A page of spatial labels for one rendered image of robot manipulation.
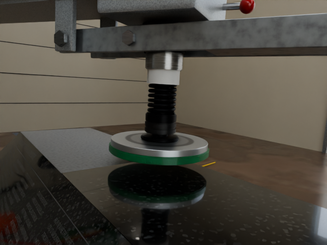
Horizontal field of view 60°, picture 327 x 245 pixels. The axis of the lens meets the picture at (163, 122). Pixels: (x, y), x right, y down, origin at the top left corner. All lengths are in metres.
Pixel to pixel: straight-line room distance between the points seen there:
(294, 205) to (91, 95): 5.56
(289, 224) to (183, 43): 0.34
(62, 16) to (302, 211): 0.58
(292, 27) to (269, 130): 5.26
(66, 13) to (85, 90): 5.21
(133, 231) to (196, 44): 0.33
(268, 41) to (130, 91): 5.97
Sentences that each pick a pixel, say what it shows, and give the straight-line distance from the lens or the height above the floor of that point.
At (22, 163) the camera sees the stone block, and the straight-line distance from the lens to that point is 0.78.
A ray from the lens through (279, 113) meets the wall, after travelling 5.64.
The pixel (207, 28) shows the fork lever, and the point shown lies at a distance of 0.53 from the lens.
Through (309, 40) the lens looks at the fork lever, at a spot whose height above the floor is 1.06.
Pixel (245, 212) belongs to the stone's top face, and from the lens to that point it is 0.45.
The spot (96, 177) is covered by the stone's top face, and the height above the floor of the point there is 0.80.
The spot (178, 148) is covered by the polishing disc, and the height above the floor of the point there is 0.86.
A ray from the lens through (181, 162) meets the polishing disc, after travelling 0.53.
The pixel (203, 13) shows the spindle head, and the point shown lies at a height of 1.11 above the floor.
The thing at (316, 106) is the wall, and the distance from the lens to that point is 5.39.
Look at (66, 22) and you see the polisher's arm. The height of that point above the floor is 1.10.
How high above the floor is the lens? 0.98
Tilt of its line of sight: 8 degrees down
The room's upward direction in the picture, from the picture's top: 3 degrees clockwise
